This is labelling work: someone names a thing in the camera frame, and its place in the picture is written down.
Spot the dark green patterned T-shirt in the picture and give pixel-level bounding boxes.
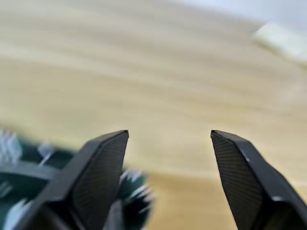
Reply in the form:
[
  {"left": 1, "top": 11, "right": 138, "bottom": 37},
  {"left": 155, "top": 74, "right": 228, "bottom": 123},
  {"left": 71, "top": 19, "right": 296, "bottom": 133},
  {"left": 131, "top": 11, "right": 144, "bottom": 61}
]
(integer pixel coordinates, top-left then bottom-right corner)
[{"left": 0, "top": 129, "right": 155, "bottom": 230}]

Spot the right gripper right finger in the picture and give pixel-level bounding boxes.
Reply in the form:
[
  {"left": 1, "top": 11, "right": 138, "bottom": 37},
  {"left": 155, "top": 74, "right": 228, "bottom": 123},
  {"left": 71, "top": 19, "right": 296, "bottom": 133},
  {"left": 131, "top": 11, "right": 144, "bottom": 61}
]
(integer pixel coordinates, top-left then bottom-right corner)
[{"left": 210, "top": 129, "right": 307, "bottom": 230}]

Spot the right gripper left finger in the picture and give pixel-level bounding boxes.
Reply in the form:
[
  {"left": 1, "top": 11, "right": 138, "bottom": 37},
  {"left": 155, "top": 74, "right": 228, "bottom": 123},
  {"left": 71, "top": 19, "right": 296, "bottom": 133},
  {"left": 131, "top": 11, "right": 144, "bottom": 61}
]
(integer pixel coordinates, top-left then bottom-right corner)
[{"left": 21, "top": 129, "right": 130, "bottom": 230}]

